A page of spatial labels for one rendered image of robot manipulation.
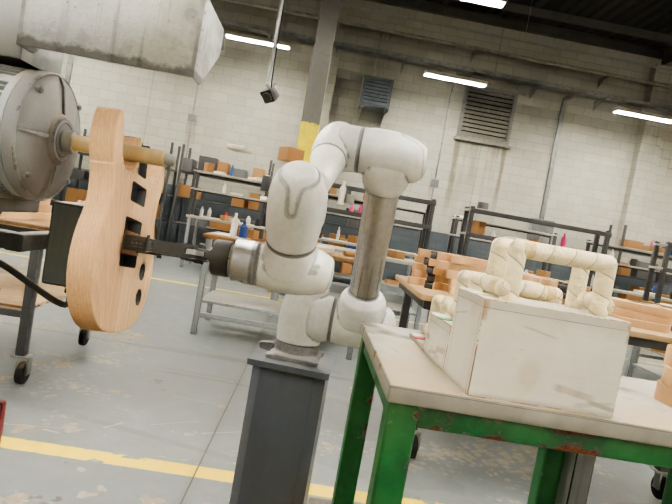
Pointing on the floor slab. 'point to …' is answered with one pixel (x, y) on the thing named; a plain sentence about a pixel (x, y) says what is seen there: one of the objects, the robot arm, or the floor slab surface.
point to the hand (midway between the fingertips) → (133, 243)
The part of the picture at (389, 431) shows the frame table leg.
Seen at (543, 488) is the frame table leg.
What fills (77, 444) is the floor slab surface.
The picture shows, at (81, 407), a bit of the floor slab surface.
